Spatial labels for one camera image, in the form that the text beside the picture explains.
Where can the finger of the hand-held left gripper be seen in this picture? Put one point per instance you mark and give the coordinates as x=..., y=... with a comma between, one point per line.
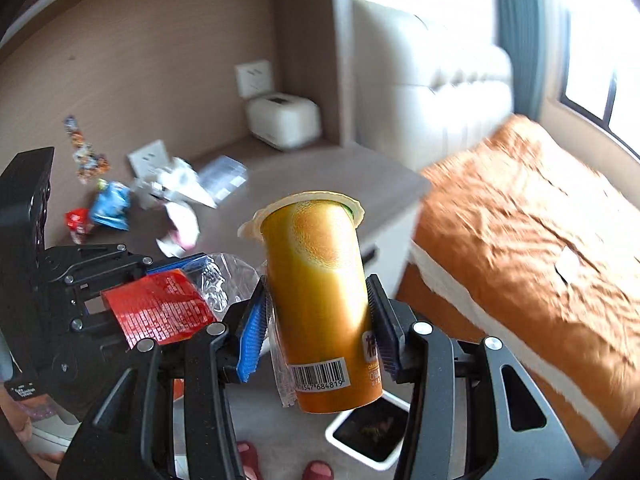
x=97, y=329
x=192, y=262

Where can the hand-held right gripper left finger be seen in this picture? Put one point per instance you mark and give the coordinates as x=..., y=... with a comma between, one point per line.
x=250, y=332

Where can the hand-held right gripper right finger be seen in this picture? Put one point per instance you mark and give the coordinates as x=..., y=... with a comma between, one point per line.
x=382, y=325

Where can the clear plastic wrapper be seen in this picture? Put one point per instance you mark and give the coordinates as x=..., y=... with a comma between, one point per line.
x=227, y=280

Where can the red snack packet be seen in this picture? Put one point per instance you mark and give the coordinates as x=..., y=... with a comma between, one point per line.
x=160, y=310

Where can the orange juice cup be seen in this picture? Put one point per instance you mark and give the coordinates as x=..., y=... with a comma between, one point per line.
x=315, y=300

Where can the white trash bin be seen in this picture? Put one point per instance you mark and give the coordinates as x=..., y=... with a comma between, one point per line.
x=370, y=435

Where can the white pink wrapper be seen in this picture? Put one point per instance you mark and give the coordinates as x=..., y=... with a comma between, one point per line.
x=181, y=227

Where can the small red packet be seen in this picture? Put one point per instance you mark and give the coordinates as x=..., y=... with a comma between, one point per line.
x=77, y=222

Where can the white bed sheet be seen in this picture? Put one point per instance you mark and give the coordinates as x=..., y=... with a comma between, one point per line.
x=450, y=287

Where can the crumpled white paper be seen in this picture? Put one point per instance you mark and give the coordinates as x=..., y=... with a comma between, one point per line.
x=172, y=185

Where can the blue snack packet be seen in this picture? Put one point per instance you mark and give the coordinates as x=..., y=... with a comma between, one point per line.
x=110, y=205

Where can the clear plastic bag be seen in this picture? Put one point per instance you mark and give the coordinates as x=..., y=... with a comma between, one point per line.
x=222, y=175

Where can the red slipper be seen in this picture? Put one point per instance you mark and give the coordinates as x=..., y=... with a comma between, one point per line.
x=319, y=472
x=250, y=457

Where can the orange blanket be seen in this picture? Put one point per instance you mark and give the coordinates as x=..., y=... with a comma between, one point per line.
x=525, y=240

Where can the white tissue box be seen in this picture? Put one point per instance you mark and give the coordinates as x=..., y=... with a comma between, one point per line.
x=282, y=120

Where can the white phone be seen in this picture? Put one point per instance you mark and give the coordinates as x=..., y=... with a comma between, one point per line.
x=568, y=266

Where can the wooden shelf unit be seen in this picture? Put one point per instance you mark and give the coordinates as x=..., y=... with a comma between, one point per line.
x=310, y=60

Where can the cream padded headboard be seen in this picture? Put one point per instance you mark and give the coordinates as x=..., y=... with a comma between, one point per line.
x=425, y=85

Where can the grey curtain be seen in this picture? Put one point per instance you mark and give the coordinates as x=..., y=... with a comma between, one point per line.
x=520, y=35

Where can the dark framed window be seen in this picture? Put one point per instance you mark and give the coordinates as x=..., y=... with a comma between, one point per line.
x=600, y=60

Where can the colourful wall stickers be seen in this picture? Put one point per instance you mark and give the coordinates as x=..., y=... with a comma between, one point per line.
x=87, y=152

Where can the white wall socket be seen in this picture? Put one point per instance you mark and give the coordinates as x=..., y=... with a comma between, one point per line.
x=255, y=77
x=146, y=156

